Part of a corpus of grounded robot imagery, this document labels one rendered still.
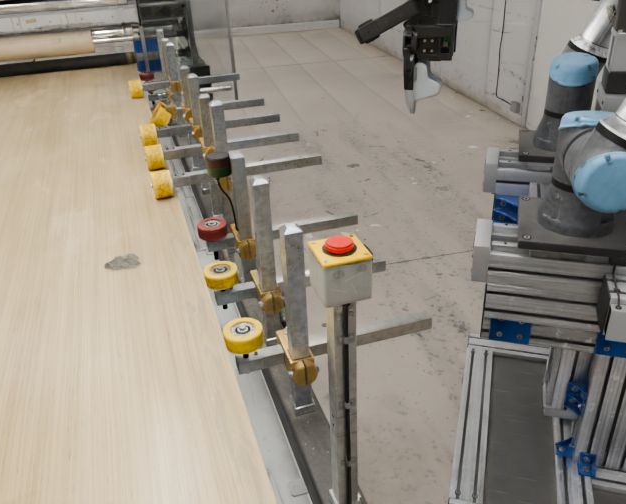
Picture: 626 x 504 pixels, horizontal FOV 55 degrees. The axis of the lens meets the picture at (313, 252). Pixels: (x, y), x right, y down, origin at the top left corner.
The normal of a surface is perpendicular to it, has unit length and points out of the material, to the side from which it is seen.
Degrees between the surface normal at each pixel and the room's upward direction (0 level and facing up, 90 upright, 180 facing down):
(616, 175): 97
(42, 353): 0
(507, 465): 0
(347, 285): 90
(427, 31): 90
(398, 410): 0
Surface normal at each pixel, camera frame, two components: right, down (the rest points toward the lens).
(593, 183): -0.21, 0.58
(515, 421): -0.04, -0.87
